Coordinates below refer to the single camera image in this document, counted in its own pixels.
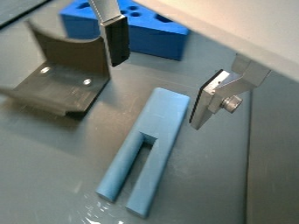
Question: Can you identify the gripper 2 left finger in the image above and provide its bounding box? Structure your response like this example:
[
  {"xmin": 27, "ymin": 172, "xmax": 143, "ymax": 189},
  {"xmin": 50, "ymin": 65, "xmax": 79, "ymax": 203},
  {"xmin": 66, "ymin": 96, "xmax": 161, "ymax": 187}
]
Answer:
[{"xmin": 89, "ymin": 0, "xmax": 130, "ymax": 67}]

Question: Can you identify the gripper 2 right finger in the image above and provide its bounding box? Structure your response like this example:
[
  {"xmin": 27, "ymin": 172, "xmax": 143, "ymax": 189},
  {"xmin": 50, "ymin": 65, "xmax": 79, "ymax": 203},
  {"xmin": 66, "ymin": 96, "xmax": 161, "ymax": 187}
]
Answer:
[{"xmin": 190, "ymin": 54, "xmax": 271, "ymax": 130}]

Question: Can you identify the light blue square-circle object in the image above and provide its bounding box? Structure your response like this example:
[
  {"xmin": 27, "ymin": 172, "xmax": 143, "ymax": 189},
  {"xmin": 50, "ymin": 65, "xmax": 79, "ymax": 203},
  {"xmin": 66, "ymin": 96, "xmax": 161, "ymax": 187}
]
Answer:
[{"xmin": 97, "ymin": 87, "xmax": 190, "ymax": 218}]

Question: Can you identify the black curved fixture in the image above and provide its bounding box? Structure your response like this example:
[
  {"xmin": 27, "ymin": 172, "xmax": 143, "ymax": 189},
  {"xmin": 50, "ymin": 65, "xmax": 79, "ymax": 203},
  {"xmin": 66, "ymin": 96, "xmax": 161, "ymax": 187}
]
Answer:
[{"xmin": 0, "ymin": 21, "xmax": 110, "ymax": 116}]

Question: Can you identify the blue shape sorter block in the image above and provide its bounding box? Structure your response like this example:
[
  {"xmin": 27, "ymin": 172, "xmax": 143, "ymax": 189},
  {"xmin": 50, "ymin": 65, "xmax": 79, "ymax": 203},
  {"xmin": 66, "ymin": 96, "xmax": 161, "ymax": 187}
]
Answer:
[{"xmin": 60, "ymin": 0, "xmax": 190, "ymax": 60}]

